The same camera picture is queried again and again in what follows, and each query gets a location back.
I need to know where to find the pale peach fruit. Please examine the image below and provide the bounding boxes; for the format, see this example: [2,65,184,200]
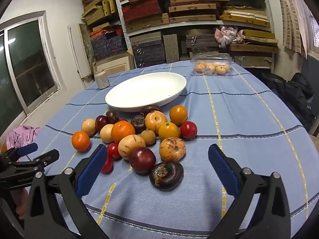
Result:
[145,111,168,134]

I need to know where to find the stacks of flat patterned boxes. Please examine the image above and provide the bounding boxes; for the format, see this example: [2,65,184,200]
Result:
[116,0,278,68]

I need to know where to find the white metal shelf unit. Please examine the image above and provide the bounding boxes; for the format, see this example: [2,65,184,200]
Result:
[112,0,277,72]

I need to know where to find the speckled beige fruit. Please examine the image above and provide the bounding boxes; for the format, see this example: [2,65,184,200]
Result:
[118,134,146,160]
[159,137,186,162]

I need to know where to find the bright barred window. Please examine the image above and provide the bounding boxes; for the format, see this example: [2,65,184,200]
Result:
[308,5,319,48]

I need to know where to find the black jacket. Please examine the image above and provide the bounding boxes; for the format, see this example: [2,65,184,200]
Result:
[262,72,316,135]

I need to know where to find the pile of olive and blue boxes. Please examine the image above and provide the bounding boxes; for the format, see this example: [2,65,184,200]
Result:
[82,0,128,61]

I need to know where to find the clear plastic clamshell box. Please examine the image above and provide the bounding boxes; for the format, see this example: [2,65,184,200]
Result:
[190,52,233,76]

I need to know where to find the large dark window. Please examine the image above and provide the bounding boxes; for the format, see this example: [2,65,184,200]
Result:
[0,11,66,135]

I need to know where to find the white leaning board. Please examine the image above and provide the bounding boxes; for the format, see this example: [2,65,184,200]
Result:
[68,25,86,78]

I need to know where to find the small tan longan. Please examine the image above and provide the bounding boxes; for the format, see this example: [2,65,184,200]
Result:
[141,129,156,145]

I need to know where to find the small dark mangosteen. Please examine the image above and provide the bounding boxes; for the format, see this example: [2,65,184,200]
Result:
[130,115,147,134]

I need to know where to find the red tomato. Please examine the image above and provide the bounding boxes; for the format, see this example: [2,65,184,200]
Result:
[101,156,113,174]
[107,142,122,160]
[180,121,198,139]

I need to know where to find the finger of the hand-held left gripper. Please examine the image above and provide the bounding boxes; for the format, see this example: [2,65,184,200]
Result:
[5,143,39,163]
[11,149,60,168]

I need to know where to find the marbled green board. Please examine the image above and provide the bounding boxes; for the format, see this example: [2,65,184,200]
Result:
[79,24,96,65]

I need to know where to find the pink floral cloth bundle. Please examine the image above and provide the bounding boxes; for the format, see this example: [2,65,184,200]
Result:
[214,25,244,49]

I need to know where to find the large dark mangosteen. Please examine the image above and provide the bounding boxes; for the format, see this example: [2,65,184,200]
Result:
[149,161,184,191]

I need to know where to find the grey paper cup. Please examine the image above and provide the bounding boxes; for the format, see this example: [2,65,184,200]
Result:
[95,70,110,89]

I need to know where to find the yellow persimmon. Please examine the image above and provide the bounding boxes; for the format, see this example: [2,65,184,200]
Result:
[158,122,180,141]

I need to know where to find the dark red plum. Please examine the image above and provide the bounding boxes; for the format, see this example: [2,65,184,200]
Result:
[129,147,156,174]
[96,115,109,132]

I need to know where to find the orange persimmon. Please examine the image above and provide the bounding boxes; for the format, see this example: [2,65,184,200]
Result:
[169,105,188,125]

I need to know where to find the beige striped curtain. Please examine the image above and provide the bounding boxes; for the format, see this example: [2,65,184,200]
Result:
[275,0,309,59]

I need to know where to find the large orange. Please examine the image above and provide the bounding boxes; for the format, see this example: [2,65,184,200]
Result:
[111,121,136,143]

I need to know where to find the person's left hand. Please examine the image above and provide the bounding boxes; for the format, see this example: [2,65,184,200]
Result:
[15,189,27,219]

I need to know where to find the white oval plate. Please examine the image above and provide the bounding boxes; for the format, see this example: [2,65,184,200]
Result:
[105,72,187,112]

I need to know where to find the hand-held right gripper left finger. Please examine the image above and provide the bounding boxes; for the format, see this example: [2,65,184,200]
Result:
[24,144,110,239]

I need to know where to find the dark purple passion fruit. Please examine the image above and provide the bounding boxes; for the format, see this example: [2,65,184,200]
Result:
[106,110,119,124]
[143,104,163,116]

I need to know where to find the small orange mandarin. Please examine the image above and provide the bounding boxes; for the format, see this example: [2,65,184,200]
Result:
[72,131,91,152]

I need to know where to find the round beige fruit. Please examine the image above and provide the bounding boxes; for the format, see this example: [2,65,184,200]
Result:
[100,124,115,144]
[81,119,97,136]

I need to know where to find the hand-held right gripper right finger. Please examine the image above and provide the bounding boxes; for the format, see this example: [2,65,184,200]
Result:
[207,144,291,239]

